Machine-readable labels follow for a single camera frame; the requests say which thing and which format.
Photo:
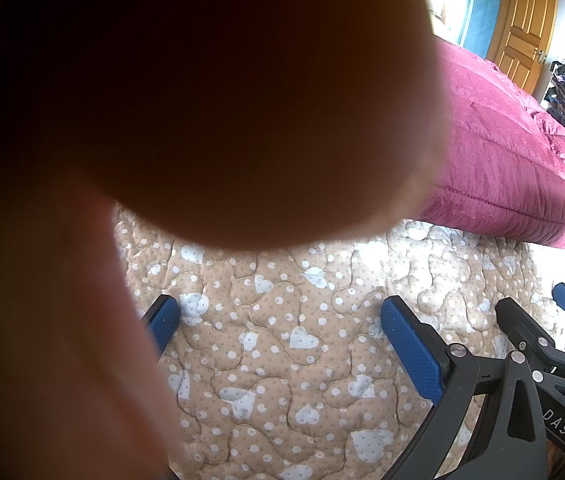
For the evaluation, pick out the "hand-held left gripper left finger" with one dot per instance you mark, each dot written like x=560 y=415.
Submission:
x=165 y=322

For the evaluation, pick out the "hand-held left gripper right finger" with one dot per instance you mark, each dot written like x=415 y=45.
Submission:
x=412 y=350

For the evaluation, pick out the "maroon quilted jacket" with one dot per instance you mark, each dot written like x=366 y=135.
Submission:
x=502 y=160

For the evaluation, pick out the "person's left hand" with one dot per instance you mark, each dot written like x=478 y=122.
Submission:
x=212 y=110

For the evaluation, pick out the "beige heart-print quilted blanket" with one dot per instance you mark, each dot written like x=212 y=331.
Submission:
x=287 y=335

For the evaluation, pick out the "wooden door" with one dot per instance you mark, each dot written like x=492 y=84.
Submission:
x=524 y=30

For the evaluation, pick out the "glass door panel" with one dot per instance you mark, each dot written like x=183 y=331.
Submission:
x=477 y=5

